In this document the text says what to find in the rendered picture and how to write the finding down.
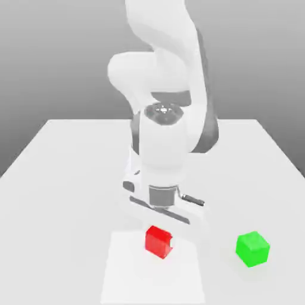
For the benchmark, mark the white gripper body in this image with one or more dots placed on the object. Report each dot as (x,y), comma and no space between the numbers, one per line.
(164,218)

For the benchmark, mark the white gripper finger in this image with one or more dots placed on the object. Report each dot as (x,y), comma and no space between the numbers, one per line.
(172,242)

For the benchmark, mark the small red cube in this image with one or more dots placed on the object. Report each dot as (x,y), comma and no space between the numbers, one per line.
(156,243)

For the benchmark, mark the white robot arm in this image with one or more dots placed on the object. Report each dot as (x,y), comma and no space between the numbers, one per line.
(162,143)

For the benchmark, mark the small green cube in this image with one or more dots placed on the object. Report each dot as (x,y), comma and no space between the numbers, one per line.
(252,249)

